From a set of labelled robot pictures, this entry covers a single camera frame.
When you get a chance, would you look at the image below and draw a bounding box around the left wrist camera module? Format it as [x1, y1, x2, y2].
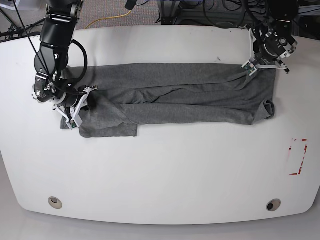
[241, 61, 258, 76]

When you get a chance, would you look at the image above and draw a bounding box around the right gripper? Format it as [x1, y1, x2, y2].
[32, 73, 98, 122]

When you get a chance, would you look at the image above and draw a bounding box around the yellow cable on floor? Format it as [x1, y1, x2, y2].
[86, 9, 132, 29]

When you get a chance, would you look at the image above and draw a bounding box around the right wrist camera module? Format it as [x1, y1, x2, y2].
[65, 115, 83, 130]

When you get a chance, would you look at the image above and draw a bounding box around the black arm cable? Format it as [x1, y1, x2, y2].
[202, 0, 271, 28]
[53, 39, 89, 88]

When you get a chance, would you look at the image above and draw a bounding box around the table cable grommet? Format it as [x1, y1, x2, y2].
[266, 199, 282, 212]
[48, 196, 63, 210]

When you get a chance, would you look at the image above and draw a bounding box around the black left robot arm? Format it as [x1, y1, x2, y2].
[242, 0, 299, 76]

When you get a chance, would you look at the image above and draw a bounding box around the grey T-shirt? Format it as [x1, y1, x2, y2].
[59, 62, 277, 139]

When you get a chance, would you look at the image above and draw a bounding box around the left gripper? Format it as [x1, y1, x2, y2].
[247, 18, 298, 74]

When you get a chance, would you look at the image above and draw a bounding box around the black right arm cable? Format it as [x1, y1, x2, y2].
[53, 39, 89, 88]

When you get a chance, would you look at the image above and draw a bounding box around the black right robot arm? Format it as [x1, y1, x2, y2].
[32, 0, 97, 130]

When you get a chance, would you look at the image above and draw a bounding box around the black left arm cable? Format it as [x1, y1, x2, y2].
[202, 0, 271, 28]

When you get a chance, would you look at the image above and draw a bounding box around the left table cable grommet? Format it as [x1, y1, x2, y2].
[48, 196, 63, 210]

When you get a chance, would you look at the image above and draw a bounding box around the black tripod stand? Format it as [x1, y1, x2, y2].
[0, 9, 45, 43]

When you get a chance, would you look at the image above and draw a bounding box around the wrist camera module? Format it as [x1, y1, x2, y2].
[241, 61, 258, 76]
[65, 115, 83, 130]

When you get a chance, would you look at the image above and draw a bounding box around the aluminium frame post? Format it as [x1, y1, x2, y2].
[157, 0, 181, 26]

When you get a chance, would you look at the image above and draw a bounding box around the right table cable grommet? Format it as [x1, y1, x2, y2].
[266, 199, 282, 212]

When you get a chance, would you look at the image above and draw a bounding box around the red tape rectangle marking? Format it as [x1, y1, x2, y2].
[286, 138, 308, 176]

